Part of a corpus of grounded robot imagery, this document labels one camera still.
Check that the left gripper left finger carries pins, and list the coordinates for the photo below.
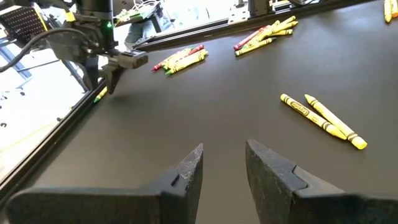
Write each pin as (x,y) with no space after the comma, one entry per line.
(109,205)

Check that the black table edge frame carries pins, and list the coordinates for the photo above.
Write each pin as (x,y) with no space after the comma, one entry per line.
(43,143)

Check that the green-tipped yellow crayon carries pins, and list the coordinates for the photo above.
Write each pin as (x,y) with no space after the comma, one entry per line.
(101,95)

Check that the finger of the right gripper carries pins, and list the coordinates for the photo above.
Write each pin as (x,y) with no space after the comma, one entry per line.
(113,77)
(91,73)

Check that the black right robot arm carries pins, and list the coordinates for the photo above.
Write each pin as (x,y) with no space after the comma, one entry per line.
(93,12)

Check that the pink crayon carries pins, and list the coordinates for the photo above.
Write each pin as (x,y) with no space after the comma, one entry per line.
(247,40)
(199,48)

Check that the black perforated panel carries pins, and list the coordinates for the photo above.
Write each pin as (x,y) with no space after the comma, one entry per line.
(21,21)

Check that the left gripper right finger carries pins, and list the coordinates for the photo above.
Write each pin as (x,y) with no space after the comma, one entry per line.
(311,208)

